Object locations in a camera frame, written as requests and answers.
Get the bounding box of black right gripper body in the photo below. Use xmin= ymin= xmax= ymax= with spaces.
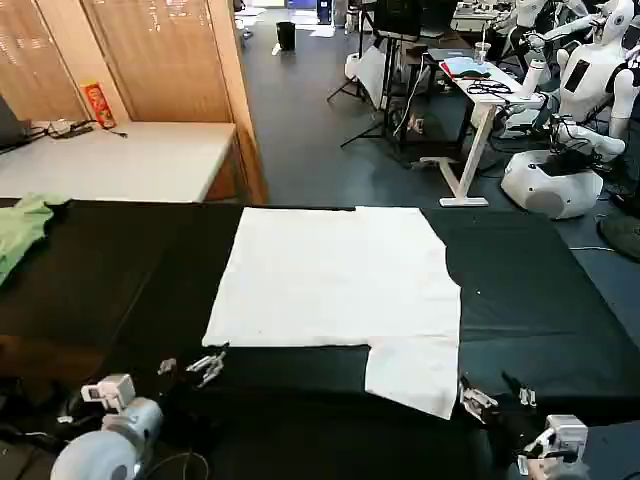
xmin=486 ymin=404 xmax=547 ymax=450

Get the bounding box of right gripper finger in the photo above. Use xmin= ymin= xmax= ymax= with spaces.
xmin=500 ymin=369 xmax=538 ymax=409
xmin=457 ymin=373 xmax=500 ymax=425

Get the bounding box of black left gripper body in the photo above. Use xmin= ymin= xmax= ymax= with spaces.
xmin=153 ymin=378 xmax=202 ymax=422

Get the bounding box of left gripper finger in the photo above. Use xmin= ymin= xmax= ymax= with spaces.
xmin=185 ymin=341 xmax=231 ymax=390
xmin=156 ymin=356 xmax=179 ymax=386

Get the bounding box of white printed t-shirt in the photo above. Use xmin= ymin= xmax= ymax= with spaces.
xmin=201 ymin=205 xmax=463 ymax=420

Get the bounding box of black table cloth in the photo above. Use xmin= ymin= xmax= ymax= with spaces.
xmin=0 ymin=198 xmax=640 ymax=480

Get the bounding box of green cloth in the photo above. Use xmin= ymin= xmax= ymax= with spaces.
xmin=0 ymin=193 xmax=70 ymax=289

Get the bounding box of white side table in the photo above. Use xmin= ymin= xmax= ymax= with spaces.
xmin=0 ymin=121 xmax=239 ymax=204

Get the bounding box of black power strip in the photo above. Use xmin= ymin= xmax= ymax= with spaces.
xmin=51 ymin=123 xmax=96 ymax=140

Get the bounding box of red chips can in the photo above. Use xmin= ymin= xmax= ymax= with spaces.
xmin=81 ymin=79 xmax=118 ymax=130

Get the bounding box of dark laptop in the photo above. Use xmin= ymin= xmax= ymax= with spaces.
xmin=0 ymin=94 xmax=32 ymax=152

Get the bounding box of black desk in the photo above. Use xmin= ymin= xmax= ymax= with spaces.
xmin=398 ymin=43 xmax=476 ymax=154

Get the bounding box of white desk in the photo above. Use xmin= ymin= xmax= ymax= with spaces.
xmin=419 ymin=57 xmax=545 ymax=208

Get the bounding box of white humanoid robot with base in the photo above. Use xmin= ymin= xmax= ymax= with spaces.
xmin=499 ymin=0 xmax=640 ymax=221

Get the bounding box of black tripod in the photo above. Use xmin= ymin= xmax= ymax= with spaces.
xmin=326 ymin=69 xmax=372 ymax=104

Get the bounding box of wooden partition with blinds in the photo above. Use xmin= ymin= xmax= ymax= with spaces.
xmin=0 ymin=0 xmax=270 ymax=204

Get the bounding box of white reflector board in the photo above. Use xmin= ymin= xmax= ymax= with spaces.
xmin=356 ymin=44 xmax=390 ymax=109

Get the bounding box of stack of coloured clothes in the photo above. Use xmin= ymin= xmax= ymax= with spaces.
xmin=439 ymin=57 xmax=495 ymax=81

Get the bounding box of black trash bin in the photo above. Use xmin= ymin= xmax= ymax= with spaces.
xmin=275 ymin=21 xmax=298 ymax=52

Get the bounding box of clear cup with straw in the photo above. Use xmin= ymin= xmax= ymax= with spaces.
xmin=473 ymin=24 xmax=494 ymax=66

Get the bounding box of grey laptop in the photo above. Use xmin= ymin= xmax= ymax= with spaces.
xmin=426 ymin=47 xmax=474 ymax=62

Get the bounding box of black monitor on stand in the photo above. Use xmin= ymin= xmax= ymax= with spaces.
xmin=339 ymin=0 xmax=431 ymax=166

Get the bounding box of black cable bundle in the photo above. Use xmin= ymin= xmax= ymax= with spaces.
xmin=466 ymin=79 xmax=514 ymax=97

